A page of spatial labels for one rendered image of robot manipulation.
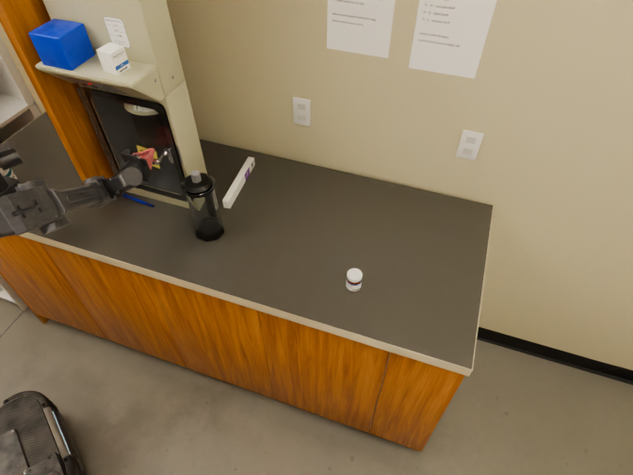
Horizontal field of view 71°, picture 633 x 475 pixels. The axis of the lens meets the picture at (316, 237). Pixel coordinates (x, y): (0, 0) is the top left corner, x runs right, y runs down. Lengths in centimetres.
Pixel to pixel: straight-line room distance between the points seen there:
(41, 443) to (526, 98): 219
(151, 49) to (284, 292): 80
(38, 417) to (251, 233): 122
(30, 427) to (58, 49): 151
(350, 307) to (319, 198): 50
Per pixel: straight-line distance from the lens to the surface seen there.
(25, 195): 104
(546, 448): 244
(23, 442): 229
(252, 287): 146
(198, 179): 146
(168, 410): 237
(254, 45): 173
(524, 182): 178
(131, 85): 133
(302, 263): 150
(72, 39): 145
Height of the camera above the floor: 212
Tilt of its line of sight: 48 degrees down
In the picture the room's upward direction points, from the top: straight up
